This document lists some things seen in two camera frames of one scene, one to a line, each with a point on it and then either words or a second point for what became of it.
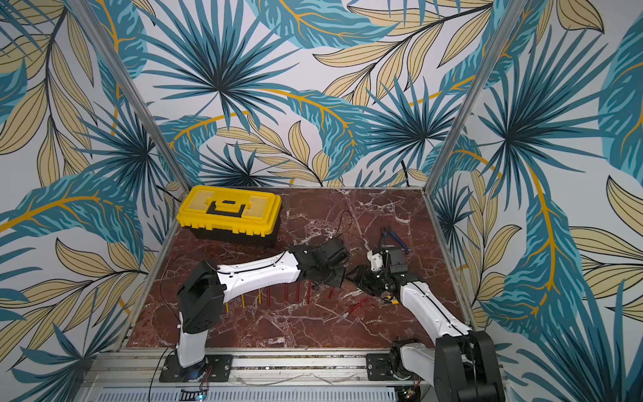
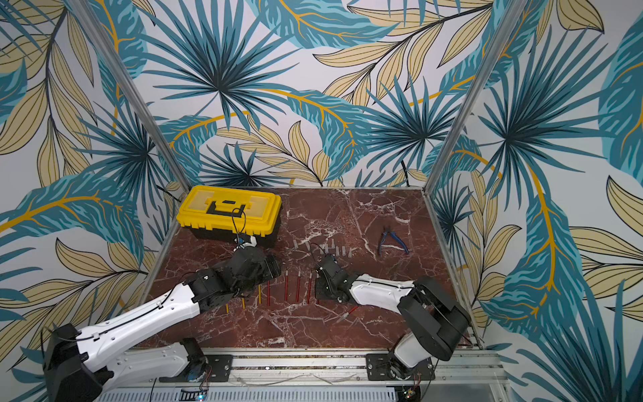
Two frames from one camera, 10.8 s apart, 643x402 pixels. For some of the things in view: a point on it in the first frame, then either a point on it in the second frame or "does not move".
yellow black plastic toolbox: [234, 214] does not move
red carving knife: [309, 291] does not move
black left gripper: [337, 282] → [271, 269]
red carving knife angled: [352, 310] does not move
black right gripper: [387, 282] → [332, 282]
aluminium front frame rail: [257, 368] does not move
